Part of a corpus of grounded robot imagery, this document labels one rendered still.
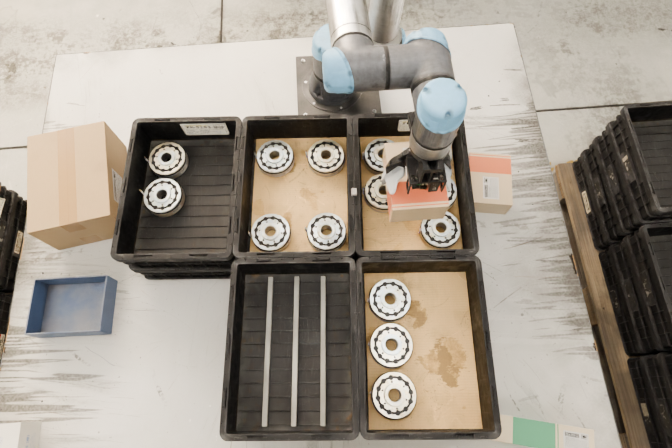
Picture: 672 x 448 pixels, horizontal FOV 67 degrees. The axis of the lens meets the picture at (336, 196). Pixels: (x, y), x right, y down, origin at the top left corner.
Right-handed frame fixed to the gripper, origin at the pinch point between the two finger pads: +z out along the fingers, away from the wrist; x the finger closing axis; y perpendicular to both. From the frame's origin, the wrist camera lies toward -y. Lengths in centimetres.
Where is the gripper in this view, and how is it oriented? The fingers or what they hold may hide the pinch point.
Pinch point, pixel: (414, 178)
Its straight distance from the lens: 112.4
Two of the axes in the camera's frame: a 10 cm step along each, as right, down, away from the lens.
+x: 10.0, -0.7, 0.1
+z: 0.2, 3.8, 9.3
